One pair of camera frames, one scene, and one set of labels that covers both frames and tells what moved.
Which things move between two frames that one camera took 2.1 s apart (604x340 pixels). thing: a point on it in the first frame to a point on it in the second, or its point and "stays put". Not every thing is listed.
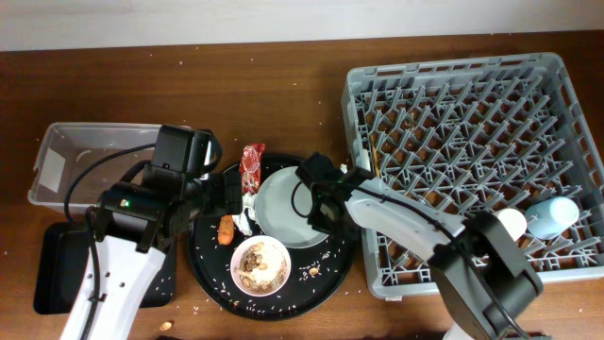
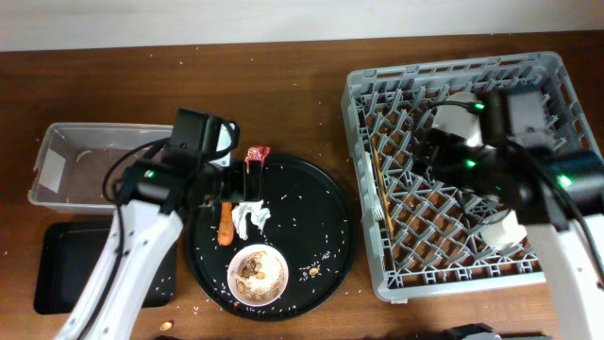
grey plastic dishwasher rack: x=478 y=136 stays put
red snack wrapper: x=250 y=167 stays put
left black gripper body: x=217 y=203 to x=229 y=183
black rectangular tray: x=64 y=255 stays put
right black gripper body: x=324 y=221 to x=455 y=161
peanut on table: x=165 y=326 stays put
